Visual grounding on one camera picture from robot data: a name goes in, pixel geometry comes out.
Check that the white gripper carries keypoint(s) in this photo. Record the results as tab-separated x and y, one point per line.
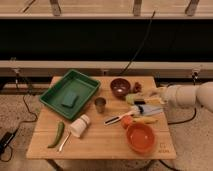
156	96

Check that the whiteboard eraser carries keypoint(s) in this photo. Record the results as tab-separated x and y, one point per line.
139	102

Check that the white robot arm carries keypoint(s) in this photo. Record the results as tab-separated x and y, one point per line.
185	96

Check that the dark brown bowl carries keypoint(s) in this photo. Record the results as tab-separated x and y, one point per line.
120	87

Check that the red orange bowl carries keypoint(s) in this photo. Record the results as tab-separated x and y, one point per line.
140	138

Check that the light blue cloth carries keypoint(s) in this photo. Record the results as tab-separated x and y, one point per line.
148	110

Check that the brown pinecone cluster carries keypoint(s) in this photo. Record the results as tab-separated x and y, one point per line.
137	87

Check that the small green cup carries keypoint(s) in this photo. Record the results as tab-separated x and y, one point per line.
130	98

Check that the yellow banana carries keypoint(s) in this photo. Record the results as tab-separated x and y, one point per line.
146	120

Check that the small orange fruit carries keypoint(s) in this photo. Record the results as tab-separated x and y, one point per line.
126	121

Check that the teal sponge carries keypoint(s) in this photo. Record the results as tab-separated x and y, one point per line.
69	99

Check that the white cylindrical cup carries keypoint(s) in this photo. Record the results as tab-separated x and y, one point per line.
79	125

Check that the green plastic tray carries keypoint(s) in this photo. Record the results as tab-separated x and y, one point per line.
84	86

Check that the silver spoon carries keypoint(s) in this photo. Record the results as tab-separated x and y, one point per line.
63	143

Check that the green chili pepper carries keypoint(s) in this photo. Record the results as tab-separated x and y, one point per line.
58	136

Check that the black power adapter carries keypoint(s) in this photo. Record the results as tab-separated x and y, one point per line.
4	142

